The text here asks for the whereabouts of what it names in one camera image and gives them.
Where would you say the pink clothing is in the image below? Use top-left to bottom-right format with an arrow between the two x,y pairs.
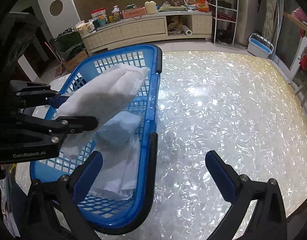
291,7 -> 306,24

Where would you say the tissue box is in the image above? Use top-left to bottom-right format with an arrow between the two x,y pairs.
76,21 -> 94,37

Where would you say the orange bag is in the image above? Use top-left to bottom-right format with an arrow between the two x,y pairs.
196,0 -> 209,12

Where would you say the white quilted towel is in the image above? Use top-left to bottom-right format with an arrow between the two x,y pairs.
90,135 -> 141,200

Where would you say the cardboard box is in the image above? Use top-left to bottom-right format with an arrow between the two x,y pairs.
61,49 -> 89,72

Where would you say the dark green bag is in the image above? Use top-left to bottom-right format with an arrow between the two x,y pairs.
50,31 -> 84,59

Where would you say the patterned curtain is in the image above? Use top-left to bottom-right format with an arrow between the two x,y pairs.
265,0 -> 285,63

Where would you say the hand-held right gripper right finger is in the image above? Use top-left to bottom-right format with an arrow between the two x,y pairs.
205,150 -> 287,240

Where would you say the light blue cloth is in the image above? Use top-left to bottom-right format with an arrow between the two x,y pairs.
95,111 -> 142,147

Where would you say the green cushion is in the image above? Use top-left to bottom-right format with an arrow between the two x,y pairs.
157,4 -> 187,12

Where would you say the standing air conditioner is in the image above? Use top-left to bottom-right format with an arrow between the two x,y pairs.
235,0 -> 269,47

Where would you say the pink box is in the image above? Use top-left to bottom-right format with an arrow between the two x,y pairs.
122,7 -> 146,19

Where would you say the blue plastic basket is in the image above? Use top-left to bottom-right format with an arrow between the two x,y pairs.
30,44 -> 162,235

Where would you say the cream television cabinet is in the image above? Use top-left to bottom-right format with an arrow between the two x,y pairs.
82,11 -> 213,54

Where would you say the wooden folding table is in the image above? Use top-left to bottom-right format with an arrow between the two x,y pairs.
282,11 -> 307,108

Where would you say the broom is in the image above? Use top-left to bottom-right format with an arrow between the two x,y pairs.
45,42 -> 65,78

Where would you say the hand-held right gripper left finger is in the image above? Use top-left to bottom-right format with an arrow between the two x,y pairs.
22,151 -> 104,240

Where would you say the white metal rack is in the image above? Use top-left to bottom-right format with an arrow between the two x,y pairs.
204,0 -> 240,45

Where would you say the long white mesh cloth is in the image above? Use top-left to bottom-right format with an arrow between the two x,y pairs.
55,64 -> 151,161

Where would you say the white bag with red label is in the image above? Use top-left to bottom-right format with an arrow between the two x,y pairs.
91,9 -> 108,23

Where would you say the blue and white mop bucket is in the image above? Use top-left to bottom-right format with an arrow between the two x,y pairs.
248,33 -> 274,58

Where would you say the cream plastic jug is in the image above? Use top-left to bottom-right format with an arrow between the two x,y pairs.
144,0 -> 157,14

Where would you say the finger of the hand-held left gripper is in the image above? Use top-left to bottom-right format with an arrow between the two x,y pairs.
10,80 -> 76,108
9,114 -> 99,136

